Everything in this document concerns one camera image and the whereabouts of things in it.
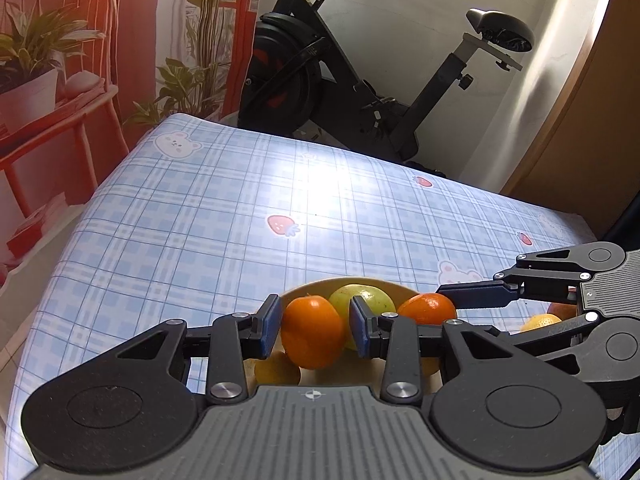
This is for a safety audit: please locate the dark teal curtain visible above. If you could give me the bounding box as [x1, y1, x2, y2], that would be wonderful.
[602, 205, 640, 250]

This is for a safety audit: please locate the small green fruit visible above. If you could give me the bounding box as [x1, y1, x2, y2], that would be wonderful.
[327, 284, 398, 353]

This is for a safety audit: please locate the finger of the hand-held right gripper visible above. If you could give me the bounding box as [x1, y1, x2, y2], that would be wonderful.
[435, 246, 588, 309]
[495, 315, 602, 375]

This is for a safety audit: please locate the orange mandarin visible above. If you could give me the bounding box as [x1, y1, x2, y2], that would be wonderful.
[397, 292, 458, 327]
[280, 295, 347, 370]

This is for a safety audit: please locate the cream oval plate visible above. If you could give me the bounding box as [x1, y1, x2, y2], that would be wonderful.
[245, 277, 453, 388]

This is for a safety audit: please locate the blue plaid tablecloth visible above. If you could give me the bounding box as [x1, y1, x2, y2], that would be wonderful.
[5, 112, 640, 480]

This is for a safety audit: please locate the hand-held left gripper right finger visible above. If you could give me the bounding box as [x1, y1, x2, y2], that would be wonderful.
[350, 296, 523, 405]

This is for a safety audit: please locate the wooden panel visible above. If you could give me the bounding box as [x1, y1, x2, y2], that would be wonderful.
[500, 0, 640, 233]

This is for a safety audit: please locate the yellow lemon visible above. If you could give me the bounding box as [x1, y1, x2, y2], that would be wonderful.
[520, 313, 563, 333]
[254, 351, 302, 387]

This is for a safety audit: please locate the black exercise bike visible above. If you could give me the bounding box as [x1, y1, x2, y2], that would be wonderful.
[237, 0, 533, 173]

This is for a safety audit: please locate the red apple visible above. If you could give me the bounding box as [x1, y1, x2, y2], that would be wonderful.
[547, 301, 578, 321]

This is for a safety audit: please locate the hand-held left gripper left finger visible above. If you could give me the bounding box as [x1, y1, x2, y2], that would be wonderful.
[112, 294, 281, 405]

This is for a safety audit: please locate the printed wall backdrop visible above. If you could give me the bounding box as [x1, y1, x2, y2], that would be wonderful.
[0, 0, 273, 281]

